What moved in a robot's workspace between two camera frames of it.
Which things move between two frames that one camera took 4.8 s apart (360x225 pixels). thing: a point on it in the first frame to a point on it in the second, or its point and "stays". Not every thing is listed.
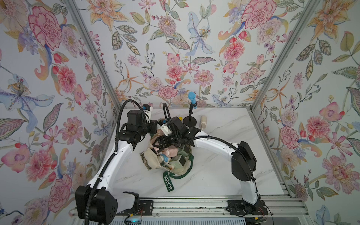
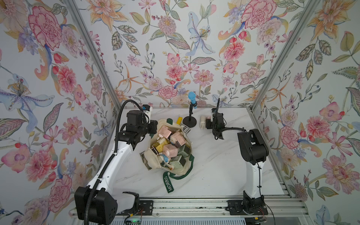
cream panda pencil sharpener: (203, 122) stays
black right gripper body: (172, 139) to (209, 124)
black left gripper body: (149, 127) stays
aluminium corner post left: (93, 52) stays
